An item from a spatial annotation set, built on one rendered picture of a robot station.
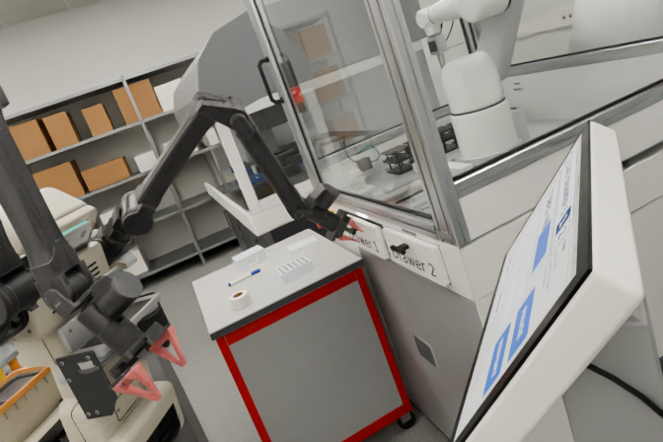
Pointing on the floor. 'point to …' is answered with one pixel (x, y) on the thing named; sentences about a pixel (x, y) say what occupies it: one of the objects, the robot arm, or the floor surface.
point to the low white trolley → (307, 346)
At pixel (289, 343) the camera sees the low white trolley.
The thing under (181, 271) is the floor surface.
